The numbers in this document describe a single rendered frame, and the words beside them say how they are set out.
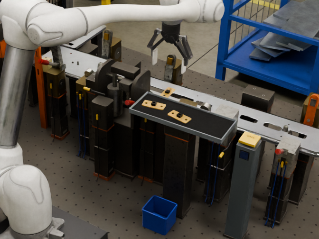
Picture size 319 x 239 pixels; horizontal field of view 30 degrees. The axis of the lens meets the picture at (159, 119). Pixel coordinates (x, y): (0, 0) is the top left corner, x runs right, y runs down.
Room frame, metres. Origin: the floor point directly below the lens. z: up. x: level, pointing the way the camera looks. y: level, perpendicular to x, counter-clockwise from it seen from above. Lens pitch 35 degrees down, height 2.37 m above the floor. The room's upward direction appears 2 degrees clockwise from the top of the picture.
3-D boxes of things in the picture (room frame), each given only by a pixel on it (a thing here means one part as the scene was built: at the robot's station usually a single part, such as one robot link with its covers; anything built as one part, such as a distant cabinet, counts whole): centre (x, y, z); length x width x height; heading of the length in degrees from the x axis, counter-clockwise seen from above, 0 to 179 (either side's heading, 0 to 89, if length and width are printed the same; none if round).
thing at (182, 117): (1.76, -0.07, 1.17); 0.08 x 0.04 x 0.01; 52
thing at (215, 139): (1.77, -0.08, 1.16); 0.37 x 0.14 x 0.02; 63
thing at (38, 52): (2.29, 0.55, 0.95); 0.03 x 0.01 x 0.50; 63
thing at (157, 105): (1.83, 0.02, 1.17); 0.08 x 0.04 x 0.01; 72
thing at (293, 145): (1.74, -0.47, 0.88); 0.12 x 0.07 x 0.36; 153
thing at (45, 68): (2.31, 0.51, 0.88); 0.04 x 0.04 x 0.37; 63
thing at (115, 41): (2.55, 0.24, 0.87); 0.12 x 0.07 x 0.35; 153
